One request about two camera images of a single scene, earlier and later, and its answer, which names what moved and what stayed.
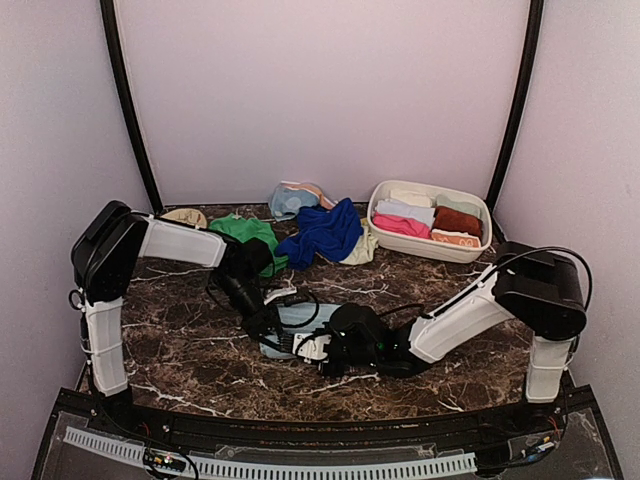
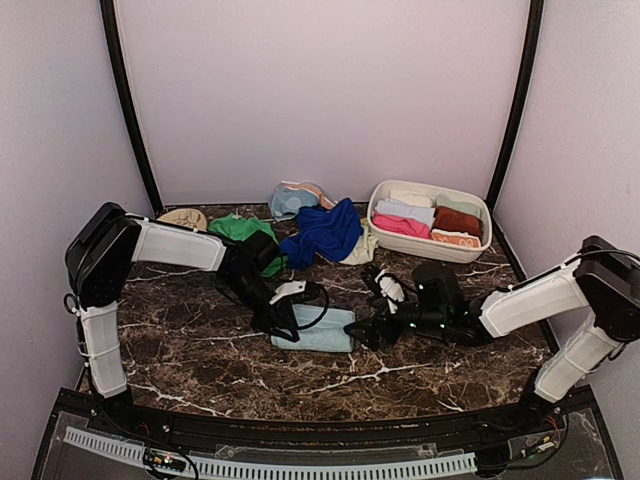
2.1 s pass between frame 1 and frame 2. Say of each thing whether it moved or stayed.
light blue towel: moved
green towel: stayed
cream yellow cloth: stayed
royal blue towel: stayed
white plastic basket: stayed
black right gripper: moved
